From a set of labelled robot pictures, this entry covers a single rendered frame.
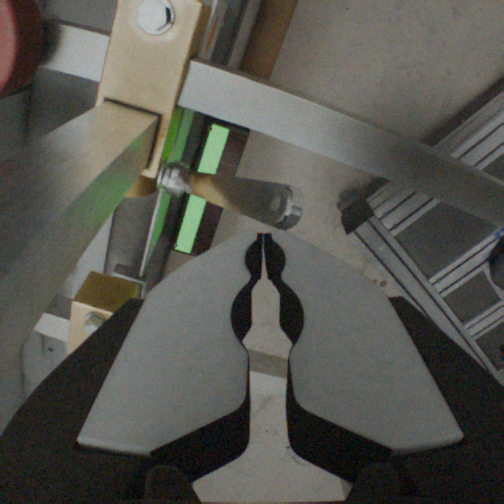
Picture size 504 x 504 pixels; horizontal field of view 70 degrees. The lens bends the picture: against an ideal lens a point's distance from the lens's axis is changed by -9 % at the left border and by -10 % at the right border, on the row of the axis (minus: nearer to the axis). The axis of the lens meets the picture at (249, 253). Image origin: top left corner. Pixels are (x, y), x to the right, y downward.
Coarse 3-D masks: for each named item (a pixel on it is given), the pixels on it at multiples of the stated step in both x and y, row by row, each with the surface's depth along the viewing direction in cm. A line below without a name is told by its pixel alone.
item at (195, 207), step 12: (216, 132) 41; (216, 144) 42; (204, 156) 42; (216, 156) 42; (204, 168) 43; (192, 204) 45; (204, 204) 45; (192, 216) 46; (192, 228) 47; (180, 240) 48; (192, 240) 48
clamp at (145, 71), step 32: (128, 0) 20; (192, 0) 20; (128, 32) 21; (192, 32) 21; (128, 64) 22; (160, 64) 22; (128, 96) 23; (160, 96) 23; (160, 128) 24; (160, 160) 26; (128, 192) 27
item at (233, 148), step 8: (232, 136) 41; (240, 136) 41; (232, 144) 42; (240, 144) 42; (224, 152) 42; (232, 152) 42; (240, 152) 42; (224, 160) 43; (232, 160) 43; (224, 168) 43; (232, 168) 43; (208, 208) 46; (216, 208) 46; (208, 216) 46; (216, 216) 46; (200, 224) 47; (208, 224) 47; (200, 232) 47; (208, 232) 47; (200, 240) 48; (208, 240) 48; (200, 248) 48
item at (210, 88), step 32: (64, 32) 22; (96, 32) 22; (64, 64) 23; (96, 64) 23; (192, 64) 23; (192, 96) 24; (224, 96) 24; (256, 96) 24; (288, 96) 24; (256, 128) 25; (288, 128) 25; (320, 128) 25; (352, 128) 25; (384, 128) 26; (352, 160) 26; (384, 160) 26; (416, 160) 26; (448, 160) 26; (448, 192) 27; (480, 192) 27
